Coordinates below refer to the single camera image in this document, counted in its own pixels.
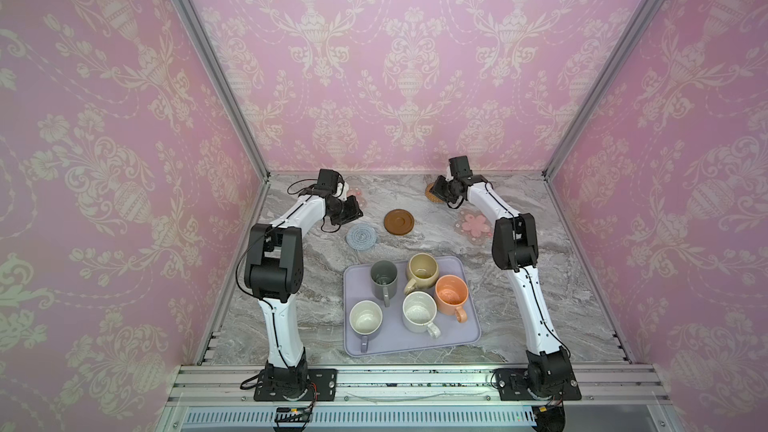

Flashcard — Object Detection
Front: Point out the woven rattan round coaster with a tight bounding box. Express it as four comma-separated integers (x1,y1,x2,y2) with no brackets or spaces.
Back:
425,182,443,204

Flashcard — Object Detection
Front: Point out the blue woven round coaster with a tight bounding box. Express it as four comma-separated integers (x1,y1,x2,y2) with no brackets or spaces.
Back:
345,224,378,252

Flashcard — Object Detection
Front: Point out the pink flower silicone coaster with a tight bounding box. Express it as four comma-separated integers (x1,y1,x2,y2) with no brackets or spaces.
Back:
454,211,493,245

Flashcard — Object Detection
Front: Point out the brown wooden round coaster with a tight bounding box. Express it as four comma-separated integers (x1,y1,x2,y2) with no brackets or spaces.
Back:
383,209,415,236

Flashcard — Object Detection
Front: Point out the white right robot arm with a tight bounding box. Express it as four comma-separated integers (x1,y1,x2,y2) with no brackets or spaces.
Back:
430,175,573,399

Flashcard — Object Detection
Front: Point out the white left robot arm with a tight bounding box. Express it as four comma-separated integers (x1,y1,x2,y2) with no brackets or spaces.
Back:
238,184,362,402

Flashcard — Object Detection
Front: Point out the grey green mug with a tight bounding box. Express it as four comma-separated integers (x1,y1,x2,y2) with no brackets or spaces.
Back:
370,260,398,308

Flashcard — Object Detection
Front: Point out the yellow beige mug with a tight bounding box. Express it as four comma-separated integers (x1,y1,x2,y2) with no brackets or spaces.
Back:
404,253,440,295

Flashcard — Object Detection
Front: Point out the orange mug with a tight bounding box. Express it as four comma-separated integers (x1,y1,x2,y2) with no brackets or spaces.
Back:
435,275,469,323

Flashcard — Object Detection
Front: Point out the white cream mug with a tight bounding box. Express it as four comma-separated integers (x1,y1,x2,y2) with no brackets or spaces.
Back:
402,291,442,339

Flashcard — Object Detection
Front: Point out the lilac plastic tray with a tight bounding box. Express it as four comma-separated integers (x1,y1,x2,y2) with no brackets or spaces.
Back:
343,256,481,357

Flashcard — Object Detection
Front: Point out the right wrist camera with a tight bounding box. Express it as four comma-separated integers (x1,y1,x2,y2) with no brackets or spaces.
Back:
449,155,473,180

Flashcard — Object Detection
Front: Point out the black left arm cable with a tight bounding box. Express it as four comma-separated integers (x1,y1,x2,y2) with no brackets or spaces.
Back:
233,224,271,301

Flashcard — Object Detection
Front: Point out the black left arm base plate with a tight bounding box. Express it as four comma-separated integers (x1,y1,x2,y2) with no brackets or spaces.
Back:
253,368,338,402

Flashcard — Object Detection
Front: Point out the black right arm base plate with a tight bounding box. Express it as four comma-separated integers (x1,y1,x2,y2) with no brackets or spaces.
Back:
490,368,582,403

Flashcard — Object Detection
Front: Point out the aluminium front frame rail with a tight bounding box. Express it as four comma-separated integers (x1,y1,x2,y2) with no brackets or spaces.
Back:
167,363,671,407

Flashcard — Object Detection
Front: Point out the aluminium corner frame post left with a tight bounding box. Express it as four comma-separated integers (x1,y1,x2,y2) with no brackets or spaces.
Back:
171,0,270,182

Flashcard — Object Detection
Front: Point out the aluminium corner frame post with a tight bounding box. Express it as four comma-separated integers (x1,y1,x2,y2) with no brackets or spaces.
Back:
171,0,270,182
542,0,664,184

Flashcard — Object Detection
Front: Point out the aluminium corner frame post right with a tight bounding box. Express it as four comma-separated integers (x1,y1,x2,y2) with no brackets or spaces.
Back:
542,0,664,184

